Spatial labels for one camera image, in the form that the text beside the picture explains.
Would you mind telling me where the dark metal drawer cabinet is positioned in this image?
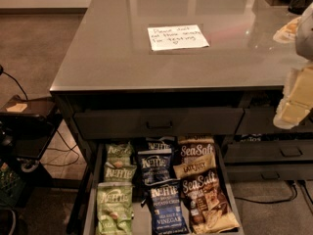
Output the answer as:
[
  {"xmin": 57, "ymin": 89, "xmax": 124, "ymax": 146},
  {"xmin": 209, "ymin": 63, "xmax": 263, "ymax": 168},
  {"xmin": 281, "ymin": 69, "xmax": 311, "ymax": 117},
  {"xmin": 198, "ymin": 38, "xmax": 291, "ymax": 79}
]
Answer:
[{"xmin": 51, "ymin": 0, "xmax": 313, "ymax": 235}]

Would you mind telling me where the brown sea salt bag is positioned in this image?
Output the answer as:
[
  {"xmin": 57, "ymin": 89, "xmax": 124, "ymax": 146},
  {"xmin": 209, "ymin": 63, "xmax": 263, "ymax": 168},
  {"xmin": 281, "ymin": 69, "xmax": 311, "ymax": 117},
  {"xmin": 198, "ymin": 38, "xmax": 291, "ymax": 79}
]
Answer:
[
  {"xmin": 173, "ymin": 143, "xmax": 216, "ymax": 179},
  {"xmin": 181, "ymin": 168, "xmax": 240, "ymax": 234}
]

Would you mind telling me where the middle right drawer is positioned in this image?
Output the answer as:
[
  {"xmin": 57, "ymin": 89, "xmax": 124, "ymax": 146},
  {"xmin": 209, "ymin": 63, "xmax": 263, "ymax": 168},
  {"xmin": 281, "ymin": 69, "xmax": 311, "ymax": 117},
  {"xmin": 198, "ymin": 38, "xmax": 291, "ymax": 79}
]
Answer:
[{"xmin": 224, "ymin": 140, "xmax": 313, "ymax": 164}]

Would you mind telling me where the white handwritten paper note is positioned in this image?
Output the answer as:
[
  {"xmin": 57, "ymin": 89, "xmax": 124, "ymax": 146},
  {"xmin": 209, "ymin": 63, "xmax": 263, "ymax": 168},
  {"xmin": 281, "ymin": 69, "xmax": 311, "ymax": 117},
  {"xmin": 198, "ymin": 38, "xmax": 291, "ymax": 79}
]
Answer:
[{"xmin": 148, "ymin": 24, "xmax": 209, "ymax": 51}]

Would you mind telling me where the yellow snack bag on counter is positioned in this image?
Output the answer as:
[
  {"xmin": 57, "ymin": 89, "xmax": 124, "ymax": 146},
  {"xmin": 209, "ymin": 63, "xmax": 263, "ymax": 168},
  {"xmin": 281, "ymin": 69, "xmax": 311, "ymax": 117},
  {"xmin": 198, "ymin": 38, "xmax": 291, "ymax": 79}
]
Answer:
[{"xmin": 273, "ymin": 17, "xmax": 300, "ymax": 43}]

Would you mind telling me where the closed top left drawer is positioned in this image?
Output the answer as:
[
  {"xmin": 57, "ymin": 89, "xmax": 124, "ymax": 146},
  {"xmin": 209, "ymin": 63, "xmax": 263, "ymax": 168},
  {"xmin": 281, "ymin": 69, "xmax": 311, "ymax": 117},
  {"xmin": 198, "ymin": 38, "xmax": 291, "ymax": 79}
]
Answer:
[{"xmin": 73, "ymin": 107, "xmax": 244, "ymax": 139}]

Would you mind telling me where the blue kettle chip bag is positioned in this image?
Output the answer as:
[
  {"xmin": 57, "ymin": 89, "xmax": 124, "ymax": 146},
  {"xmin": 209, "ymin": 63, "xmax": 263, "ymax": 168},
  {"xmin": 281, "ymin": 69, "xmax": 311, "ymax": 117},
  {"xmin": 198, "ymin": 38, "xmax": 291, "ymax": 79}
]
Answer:
[
  {"xmin": 149, "ymin": 179, "xmax": 189, "ymax": 235},
  {"xmin": 137, "ymin": 148, "xmax": 172, "ymax": 185},
  {"xmin": 146, "ymin": 136, "xmax": 175, "ymax": 150}
]

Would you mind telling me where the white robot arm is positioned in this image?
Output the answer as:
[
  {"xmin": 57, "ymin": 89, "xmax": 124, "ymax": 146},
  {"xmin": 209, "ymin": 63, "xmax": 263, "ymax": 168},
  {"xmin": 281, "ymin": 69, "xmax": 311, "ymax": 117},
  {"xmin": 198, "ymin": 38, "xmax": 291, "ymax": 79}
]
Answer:
[{"xmin": 273, "ymin": 4, "xmax": 313, "ymax": 129}]

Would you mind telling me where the bottom right drawer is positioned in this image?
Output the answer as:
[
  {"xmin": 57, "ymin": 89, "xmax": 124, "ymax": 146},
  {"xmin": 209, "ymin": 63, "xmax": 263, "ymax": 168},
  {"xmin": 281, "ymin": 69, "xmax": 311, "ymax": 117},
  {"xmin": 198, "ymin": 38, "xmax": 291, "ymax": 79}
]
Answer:
[{"xmin": 226, "ymin": 164, "xmax": 313, "ymax": 181}]

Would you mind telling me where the green kettle chip bag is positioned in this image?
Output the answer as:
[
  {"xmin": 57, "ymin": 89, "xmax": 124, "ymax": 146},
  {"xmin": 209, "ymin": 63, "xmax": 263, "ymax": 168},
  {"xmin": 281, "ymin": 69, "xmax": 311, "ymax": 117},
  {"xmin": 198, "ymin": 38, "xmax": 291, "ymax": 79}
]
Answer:
[
  {"xmin": 104, "ymin": 163, "xmax": 137, "ymax": 182},
  {"xmin": 106, "ymin": 143, "xmax": 133, "ymax": 167},
  {"xmin": 96, "ymin": 182, "xmax": 133, "ymax": 235}
]

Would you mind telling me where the middle green Kettle chip bag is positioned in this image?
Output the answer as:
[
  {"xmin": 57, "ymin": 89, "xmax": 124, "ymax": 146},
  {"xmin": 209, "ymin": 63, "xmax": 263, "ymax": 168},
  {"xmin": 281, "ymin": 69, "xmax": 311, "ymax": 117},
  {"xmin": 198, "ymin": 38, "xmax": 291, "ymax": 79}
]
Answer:
[{"xmin": 104, "ymin": 163, "xmax": 137, "ymax": 182}]

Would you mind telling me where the middle brown Sea Salt bag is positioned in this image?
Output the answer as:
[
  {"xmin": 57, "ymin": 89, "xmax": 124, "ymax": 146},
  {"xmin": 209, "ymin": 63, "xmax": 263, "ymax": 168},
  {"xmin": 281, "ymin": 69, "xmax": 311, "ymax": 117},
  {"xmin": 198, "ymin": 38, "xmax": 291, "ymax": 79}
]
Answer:
[{"xmin": 173, "ymin": 143, "xmax": 216, "ymax": 179}]

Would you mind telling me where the rear brown snack bag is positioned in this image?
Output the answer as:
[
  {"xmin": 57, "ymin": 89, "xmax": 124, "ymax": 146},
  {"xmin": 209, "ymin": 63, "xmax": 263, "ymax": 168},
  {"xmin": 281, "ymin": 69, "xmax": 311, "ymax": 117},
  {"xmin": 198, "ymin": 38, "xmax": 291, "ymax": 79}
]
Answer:
[{"xmin": 178, "ymin": 135, "xmax": 214, "ymax": 144}]

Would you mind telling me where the rear green Kettle chip bag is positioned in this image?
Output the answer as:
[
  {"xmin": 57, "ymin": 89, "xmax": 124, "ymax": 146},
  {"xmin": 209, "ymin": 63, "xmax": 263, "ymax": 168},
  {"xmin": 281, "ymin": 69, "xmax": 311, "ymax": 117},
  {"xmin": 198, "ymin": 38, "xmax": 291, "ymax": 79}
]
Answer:
[{"xmin": 106, "ymin": 143, "xmax": 133, "ymax": 167}]

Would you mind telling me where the middle blue Kettle chip bag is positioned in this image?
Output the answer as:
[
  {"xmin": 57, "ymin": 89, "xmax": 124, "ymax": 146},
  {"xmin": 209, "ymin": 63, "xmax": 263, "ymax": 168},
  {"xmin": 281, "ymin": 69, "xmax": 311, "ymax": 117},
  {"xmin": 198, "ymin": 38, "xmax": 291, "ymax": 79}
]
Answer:
[{"xmin": 137, "ymin": 148, "xmax": 172, "ymax": 185}]

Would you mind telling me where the front green Kettle chip bag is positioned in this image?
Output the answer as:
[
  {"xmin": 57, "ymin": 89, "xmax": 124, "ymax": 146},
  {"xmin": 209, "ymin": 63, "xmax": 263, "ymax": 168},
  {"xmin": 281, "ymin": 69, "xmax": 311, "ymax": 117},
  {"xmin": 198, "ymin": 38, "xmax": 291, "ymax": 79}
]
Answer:
[{"xmin": 96, "ymin": 182, "xmax": 133, "ymax": 235}]

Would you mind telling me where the front brown Sea Salt bag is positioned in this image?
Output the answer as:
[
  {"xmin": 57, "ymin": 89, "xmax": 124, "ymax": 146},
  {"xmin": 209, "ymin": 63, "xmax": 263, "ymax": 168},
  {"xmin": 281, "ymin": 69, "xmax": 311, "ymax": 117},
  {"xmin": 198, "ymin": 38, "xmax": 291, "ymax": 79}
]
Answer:
[{"xmin": 181, "ymin": 168, "xmax": 240, "ymax": 234}]

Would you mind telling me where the rear blue Kettle chip bag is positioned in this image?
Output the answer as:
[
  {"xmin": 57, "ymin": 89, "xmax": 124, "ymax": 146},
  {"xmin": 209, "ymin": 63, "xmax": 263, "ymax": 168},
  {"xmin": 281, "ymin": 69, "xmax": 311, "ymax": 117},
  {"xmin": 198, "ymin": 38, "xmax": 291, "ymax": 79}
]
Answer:
[{"xmin": 146, "ymin": 136, "xmax": 175, "ymax": 150}]

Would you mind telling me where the front blue Kettle chip bag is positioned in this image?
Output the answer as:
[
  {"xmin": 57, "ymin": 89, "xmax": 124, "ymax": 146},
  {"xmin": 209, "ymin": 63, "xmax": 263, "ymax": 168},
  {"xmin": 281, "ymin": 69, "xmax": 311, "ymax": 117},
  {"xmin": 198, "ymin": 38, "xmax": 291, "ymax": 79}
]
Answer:
[{"xmin": 149, "ymin": 179, "xmax": 189, "ymax": 235}]

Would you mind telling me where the open middle drawer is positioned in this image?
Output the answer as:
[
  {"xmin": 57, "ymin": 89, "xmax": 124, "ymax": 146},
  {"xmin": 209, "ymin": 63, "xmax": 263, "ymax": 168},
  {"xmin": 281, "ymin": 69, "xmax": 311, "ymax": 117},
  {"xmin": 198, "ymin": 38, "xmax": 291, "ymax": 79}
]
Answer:
[{"xmin": 82, "ymin": 142, "xmax": 245, "ymax": 235}]

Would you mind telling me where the top right drawer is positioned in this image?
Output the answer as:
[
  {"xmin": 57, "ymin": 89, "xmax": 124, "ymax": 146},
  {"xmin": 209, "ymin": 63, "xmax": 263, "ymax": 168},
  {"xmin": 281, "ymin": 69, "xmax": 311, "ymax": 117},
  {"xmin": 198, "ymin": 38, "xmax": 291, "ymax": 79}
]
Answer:
[{"xmin": 236, "ymin": 107, "xmax": 313, "ymax": 135}]

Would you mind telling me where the black side stand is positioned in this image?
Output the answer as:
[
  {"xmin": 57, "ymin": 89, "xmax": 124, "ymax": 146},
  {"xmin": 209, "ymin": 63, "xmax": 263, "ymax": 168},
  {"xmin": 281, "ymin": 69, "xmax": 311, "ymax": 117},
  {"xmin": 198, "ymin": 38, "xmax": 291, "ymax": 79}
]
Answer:
[{"xmin": 0, "ymin": 95, "xmax": 63, "ymax": 208}]

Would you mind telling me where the black cable on left floor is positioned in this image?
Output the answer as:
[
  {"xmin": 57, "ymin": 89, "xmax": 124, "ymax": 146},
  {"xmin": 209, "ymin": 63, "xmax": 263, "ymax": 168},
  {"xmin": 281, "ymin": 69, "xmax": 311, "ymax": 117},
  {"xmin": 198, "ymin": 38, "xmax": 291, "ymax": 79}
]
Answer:
[{"xmin": 0, "ymin": 65, "xmax": 81, "ymax": 168}]

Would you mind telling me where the black cable under cabinet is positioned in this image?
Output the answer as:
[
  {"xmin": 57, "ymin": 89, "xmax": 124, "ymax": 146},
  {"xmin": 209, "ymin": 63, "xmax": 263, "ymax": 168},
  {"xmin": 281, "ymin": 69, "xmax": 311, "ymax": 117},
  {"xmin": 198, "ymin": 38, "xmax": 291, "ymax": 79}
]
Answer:
[{"xmin": 233, "ymin": 179, "xmax": 313, "ymax": 213}]

